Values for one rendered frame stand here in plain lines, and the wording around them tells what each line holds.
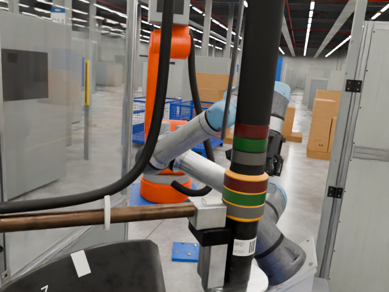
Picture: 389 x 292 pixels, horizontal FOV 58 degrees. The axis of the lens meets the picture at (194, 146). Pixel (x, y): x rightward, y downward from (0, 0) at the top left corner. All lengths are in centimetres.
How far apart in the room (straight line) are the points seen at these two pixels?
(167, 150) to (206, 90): 727
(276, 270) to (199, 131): 46
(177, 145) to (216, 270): 74
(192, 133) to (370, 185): 146
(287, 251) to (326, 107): 680
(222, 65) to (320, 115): 409
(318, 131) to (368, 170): 565
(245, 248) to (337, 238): 202
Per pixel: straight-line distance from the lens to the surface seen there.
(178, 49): 423
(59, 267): 49
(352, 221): 233
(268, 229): 108
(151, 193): 431
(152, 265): 52
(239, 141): 33
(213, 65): 1090
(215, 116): 94
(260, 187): 34
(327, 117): 783
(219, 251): 35
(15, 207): 31
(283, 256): 110
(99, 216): 31
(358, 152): 222
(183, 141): 105
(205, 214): 33
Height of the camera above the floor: 168
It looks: 13 degrees down
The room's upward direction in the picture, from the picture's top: 5 degrees clockwise
